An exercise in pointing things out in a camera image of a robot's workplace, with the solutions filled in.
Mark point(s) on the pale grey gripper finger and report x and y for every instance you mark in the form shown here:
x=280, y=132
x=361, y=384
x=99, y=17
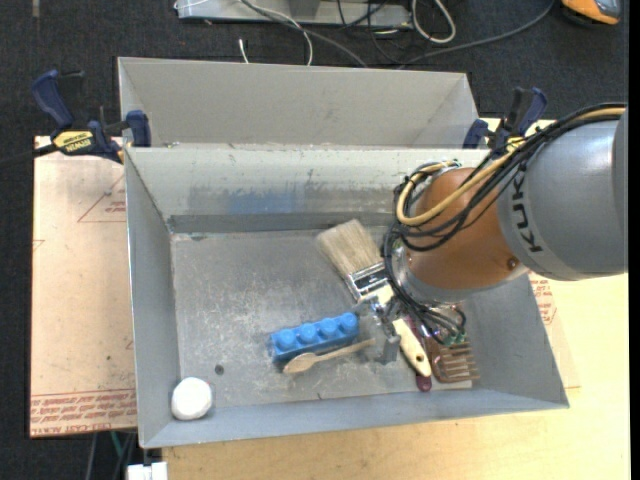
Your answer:
x=391, y=350
x=365, y=308

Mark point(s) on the blue studded toy block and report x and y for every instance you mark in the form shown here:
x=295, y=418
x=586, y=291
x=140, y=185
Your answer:
x=312, y=337

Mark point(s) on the pale wood paintbrush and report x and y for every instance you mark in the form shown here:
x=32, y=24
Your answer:
x=347, y=245

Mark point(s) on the pale wooden spoon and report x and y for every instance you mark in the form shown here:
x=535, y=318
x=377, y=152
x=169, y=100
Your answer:
x=305, y=362

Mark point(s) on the grey metal bin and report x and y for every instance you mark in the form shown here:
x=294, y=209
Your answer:
x=250, y=278

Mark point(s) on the white round ball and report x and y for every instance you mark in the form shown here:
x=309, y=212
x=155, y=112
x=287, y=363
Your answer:
x=191, y=399

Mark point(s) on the brown cardboard board red print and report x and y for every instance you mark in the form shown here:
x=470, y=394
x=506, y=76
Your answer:
x=80, y=278

